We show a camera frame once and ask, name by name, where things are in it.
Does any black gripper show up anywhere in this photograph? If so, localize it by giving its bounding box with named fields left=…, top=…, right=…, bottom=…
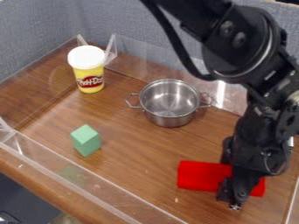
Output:
left=216, top=95, right=299, bottom=212

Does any red rectangular block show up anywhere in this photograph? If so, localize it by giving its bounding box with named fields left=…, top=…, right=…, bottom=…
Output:
left=176, top=160, right=268, bottom=198

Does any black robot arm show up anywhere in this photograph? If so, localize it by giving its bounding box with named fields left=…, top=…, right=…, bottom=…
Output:
left=141, top=0, right=299, bottom=210

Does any stainless steel pot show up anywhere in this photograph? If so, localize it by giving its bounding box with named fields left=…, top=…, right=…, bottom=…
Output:
left=126, top=79, right=216, bottom=128

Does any green foam block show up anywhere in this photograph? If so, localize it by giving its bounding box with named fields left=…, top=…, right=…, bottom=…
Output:
left=70, top=124, right=102, bottom=157

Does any clear acrylic barrier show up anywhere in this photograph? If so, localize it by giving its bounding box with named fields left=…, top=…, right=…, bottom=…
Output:
left=0, top=38, right=299, bottom=224

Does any yellow Play-Doh can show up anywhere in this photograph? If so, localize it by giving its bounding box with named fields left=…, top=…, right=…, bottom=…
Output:
left=69, top=45, right=106, bottom=94

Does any black cable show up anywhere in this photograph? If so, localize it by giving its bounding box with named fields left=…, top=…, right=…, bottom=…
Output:
left=145, top=0, right=221, bottom=82

